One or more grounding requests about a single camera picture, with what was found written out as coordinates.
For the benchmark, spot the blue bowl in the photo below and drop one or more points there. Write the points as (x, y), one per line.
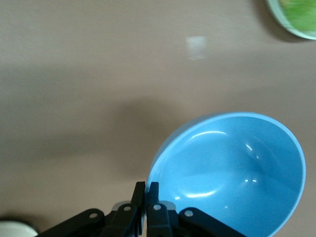
(222, 172)

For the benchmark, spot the pale green plate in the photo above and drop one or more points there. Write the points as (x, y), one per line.
(277, 10)

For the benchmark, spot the green lettuce leaf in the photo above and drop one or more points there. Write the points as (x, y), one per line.
(301, 12)

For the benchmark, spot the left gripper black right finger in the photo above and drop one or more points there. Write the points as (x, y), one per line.
(160, 222)

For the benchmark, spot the white toaster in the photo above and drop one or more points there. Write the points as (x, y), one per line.
(12, 230)

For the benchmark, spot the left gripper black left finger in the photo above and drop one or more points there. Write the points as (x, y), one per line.
(118, 222)

